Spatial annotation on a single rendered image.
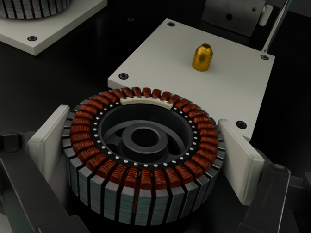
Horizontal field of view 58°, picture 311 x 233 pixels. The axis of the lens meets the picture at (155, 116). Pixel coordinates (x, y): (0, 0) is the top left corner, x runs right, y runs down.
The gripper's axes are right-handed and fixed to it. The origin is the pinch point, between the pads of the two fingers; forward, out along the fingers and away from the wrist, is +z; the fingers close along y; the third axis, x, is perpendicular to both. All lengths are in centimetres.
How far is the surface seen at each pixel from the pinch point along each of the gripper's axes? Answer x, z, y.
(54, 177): -4.3, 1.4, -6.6
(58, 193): -4.9, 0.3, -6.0
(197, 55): 5.3, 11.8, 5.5
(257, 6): 11.7, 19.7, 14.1
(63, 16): 7.6, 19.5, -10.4
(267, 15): 10.9, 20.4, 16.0
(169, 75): 2.9, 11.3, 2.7
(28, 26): 6.1, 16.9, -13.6
